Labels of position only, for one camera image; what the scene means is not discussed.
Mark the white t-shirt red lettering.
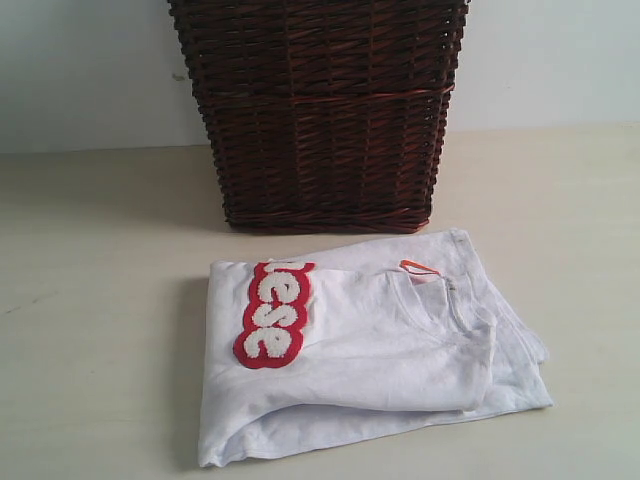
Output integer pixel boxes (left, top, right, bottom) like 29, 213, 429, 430
198, 229, 553, 467

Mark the dark brown wicker basket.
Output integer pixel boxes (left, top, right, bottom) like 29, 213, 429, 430
169, 1, 469, 233

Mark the orange tape label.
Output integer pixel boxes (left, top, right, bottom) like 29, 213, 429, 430
399, 259, 442, 285

